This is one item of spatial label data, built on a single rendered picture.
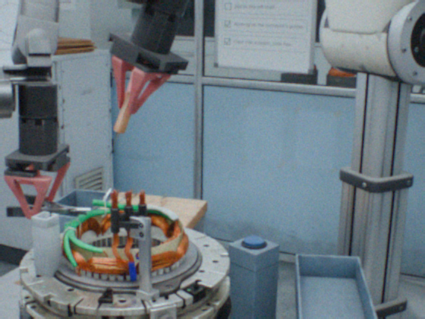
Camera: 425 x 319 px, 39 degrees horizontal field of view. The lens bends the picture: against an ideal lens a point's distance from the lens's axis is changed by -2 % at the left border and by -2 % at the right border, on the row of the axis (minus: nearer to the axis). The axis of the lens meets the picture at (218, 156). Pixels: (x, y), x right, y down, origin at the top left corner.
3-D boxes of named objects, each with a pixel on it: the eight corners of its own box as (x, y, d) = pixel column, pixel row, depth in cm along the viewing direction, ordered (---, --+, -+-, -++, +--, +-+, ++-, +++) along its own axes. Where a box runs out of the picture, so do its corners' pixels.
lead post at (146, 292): (151, 303, 80) (149, 220, 77) (136, 298, 81) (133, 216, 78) (159, 298, 81) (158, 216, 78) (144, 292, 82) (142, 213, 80)
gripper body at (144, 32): (159, 74, 79) (179, 21, 77) (103, 43, 83) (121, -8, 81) (186, 74, 85) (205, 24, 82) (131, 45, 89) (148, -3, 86)
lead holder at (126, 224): (108, 232, 78) (108, 208, 77) (125, 222, 82) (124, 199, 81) (134, 238, 77) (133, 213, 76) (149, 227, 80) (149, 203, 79)
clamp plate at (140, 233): (143, 241, 78) (143, 220, 77) (129, 237, 79) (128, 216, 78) (146, 239, 78) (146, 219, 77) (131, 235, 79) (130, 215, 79)
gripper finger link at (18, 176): (4, 222, 88) (1, 162, 86) (23, 206, 95) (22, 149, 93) (48, 227, 88) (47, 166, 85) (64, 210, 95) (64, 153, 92)
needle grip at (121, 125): (112, 131, 86) (127, 92, 85) (114, 127, 88) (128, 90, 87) (123, 134, 86) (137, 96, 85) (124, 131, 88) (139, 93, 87)
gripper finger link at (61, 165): (13, 214, 92) (11, 156, 89) (31, 199, 99) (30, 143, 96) (55, 219, 91) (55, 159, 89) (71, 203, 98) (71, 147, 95)
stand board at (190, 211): (83, 232, 118) (83, 220, 117) (121, 202, 136) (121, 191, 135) (181, 244, 113) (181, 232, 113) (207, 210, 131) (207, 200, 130)
